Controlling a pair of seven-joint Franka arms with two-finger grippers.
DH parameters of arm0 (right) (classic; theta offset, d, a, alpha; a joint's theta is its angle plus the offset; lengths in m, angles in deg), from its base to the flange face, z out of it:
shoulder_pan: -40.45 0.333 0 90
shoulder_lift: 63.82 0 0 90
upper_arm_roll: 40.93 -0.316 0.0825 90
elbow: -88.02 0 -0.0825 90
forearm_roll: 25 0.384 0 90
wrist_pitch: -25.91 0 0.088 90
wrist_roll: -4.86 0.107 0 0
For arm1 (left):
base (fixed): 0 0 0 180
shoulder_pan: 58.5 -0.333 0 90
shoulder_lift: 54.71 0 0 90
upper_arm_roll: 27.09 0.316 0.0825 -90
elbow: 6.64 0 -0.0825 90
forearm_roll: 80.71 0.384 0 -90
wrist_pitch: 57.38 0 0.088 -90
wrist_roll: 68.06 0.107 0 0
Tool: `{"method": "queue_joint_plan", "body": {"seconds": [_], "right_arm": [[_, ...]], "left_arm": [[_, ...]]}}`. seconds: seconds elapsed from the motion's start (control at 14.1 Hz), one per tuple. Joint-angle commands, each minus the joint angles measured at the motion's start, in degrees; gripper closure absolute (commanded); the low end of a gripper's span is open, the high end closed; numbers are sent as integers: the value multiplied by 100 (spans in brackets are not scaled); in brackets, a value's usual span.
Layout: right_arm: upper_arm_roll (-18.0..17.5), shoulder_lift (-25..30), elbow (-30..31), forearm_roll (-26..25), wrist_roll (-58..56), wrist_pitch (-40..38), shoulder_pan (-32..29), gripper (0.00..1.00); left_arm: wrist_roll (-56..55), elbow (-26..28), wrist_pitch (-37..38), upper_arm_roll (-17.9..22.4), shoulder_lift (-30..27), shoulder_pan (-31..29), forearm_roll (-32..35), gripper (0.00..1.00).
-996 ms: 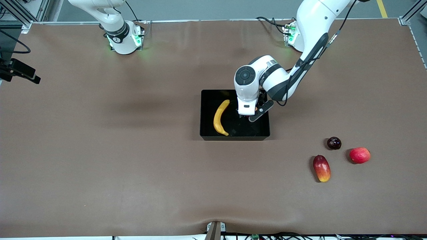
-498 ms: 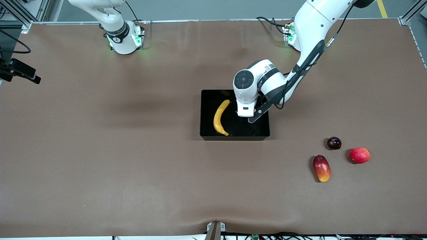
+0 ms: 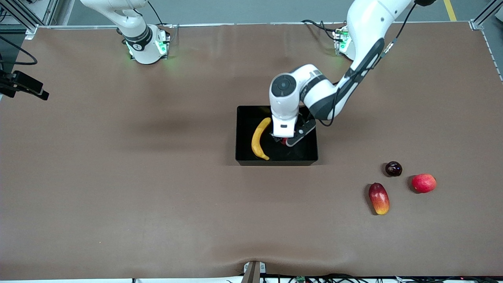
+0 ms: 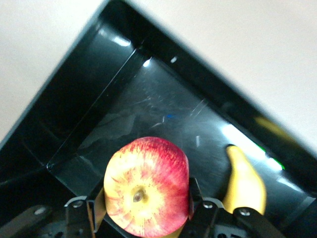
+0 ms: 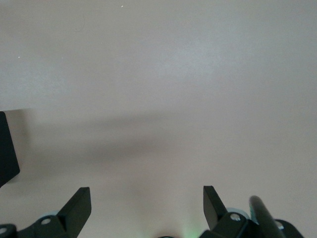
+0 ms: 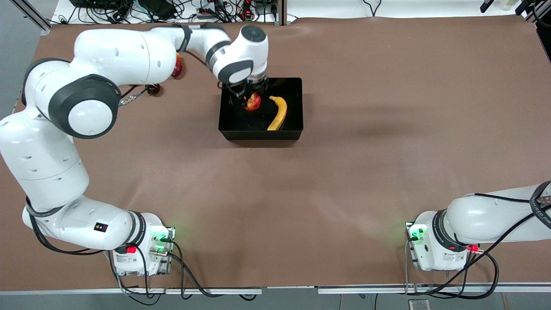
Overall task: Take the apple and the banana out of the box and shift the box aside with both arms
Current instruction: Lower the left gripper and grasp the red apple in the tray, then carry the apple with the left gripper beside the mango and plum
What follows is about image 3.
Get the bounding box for yellow banana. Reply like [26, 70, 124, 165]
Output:
[251, 117, 272, 161]

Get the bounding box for black plastic box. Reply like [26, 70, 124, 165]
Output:
[235, 105, 319, 166]

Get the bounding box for dark purple plum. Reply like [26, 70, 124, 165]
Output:
[385, 161, 403, 177]

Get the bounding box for red yellow mango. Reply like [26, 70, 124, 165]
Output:
[369, 182, 390, 215]

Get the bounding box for round red peach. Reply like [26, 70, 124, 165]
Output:
[411, 174, 437, 193]

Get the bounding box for brown table cover mat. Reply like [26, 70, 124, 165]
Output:
[0, 22, 503, 281]

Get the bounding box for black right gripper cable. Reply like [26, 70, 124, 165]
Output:
[0, 36, 38, 66]

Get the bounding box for aluminium frame profile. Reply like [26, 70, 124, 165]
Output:
[469, 0, 503, 32]
[0, 0, 59, 40]

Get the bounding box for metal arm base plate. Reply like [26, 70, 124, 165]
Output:
[125, 24, 180, 63]
[333, 26, 356, 60]

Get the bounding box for black base power cables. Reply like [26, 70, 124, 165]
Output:
[301, 18, 348, 42]

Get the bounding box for aluminium table edge rail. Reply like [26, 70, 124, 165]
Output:
[37, 21, 472, 29]

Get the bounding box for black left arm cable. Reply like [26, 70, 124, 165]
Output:
[318, 3, 418, 127]

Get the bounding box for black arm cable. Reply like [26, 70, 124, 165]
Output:
[147, 0, 165, 26]
[318, 3, 418, 127]

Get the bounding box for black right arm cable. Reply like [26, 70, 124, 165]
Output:
[147, 0, 165, 26]

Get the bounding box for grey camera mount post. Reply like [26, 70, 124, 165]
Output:
[242, 261, 268, 283]

